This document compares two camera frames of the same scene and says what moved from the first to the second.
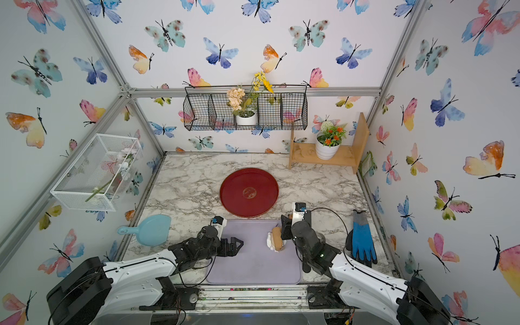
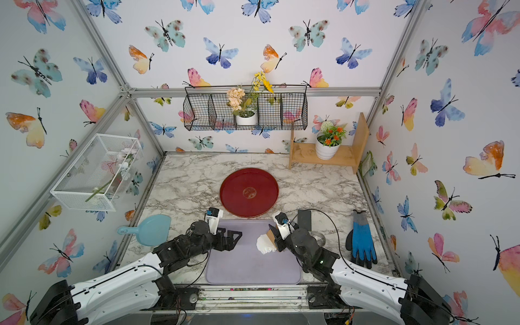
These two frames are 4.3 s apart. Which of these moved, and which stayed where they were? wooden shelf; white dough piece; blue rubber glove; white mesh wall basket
Moved: white dough piece
Stayed: white mesh wall basket; blue rubber glove; wooden shelf
